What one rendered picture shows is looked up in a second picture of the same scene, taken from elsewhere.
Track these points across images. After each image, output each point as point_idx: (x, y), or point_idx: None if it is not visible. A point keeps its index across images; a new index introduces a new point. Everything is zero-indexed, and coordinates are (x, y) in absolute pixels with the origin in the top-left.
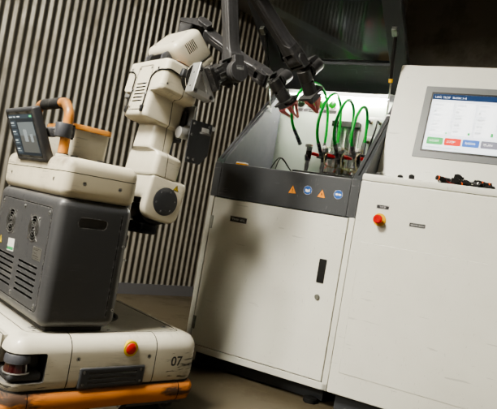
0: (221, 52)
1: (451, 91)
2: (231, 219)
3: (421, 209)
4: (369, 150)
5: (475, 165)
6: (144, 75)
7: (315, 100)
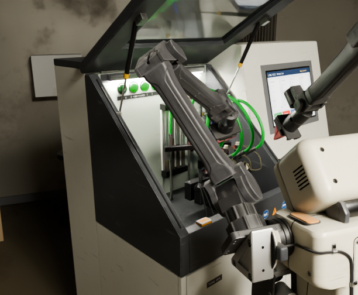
0: (186, 92)
1: (274, 68)
2: (208, 285)
3: None
4: (264, 146)
5: (299, 128)
6: None
7: None
